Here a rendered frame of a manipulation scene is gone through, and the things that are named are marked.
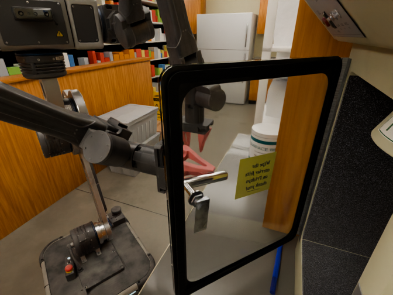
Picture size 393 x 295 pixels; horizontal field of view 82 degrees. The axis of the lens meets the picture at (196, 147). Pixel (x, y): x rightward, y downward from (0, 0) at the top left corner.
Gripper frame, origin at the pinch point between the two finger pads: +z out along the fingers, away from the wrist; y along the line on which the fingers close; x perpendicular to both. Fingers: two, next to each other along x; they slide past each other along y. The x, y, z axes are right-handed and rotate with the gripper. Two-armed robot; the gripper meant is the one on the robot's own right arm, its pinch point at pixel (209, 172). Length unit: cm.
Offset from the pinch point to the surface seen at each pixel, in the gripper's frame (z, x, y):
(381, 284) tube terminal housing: 19.1, -19.2, 6.8
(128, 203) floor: -111, 98, -119
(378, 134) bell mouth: 20.5, -5.4, 12.8
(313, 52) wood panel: 14.1, 17.4, 19.3
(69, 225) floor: -140, 57, -119
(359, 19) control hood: 14.8, -11.8, 23.2
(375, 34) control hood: 15.7, -12.9, 22.2
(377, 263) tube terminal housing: 19.1, -17.8, 7.2
